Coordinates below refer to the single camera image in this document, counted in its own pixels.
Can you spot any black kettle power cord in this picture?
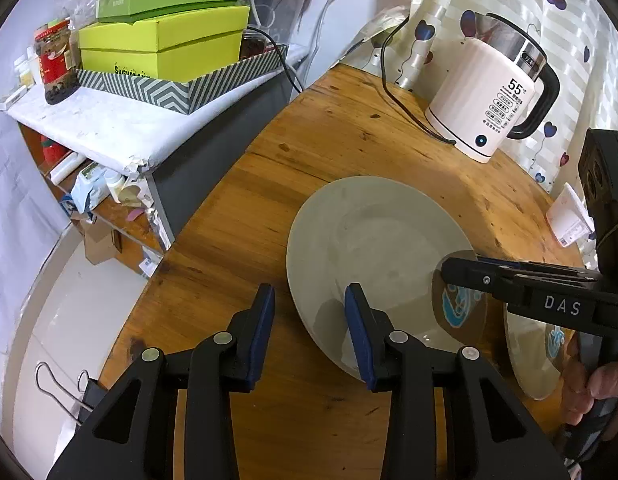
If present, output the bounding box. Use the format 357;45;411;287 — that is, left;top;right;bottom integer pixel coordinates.
379;14;458;148

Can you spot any heart pattern curtain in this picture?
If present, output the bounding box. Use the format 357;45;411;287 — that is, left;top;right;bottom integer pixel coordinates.
338;0;618;196

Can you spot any grey plate blue motif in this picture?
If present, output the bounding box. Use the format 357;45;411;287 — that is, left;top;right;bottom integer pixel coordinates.
504;304;567;401

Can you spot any person's right hand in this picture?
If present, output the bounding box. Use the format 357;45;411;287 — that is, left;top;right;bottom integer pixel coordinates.
560;335;618;440

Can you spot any red label jar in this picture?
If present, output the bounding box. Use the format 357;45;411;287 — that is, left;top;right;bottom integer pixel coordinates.
34;20;79;105

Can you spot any black binder clip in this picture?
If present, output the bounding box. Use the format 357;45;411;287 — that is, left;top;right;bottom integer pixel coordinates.
35;361;108;427

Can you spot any white side shelf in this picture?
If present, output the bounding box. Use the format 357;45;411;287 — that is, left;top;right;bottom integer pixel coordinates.
0;70;292;252

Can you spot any lime green gift box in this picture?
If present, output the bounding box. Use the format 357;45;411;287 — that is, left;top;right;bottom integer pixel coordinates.
78;6;249;82

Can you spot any white electric kettle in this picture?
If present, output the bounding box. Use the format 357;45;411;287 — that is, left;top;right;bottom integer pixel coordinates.
425;10;560;164

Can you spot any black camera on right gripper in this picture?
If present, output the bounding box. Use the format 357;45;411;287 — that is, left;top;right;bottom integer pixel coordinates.
578;129;618;276

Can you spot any chevron pattern tray box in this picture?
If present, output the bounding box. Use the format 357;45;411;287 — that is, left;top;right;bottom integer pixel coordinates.
77;48;283;115

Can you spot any white plastic tub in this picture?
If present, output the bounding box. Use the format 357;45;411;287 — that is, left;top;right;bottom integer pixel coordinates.
545;183;595;247

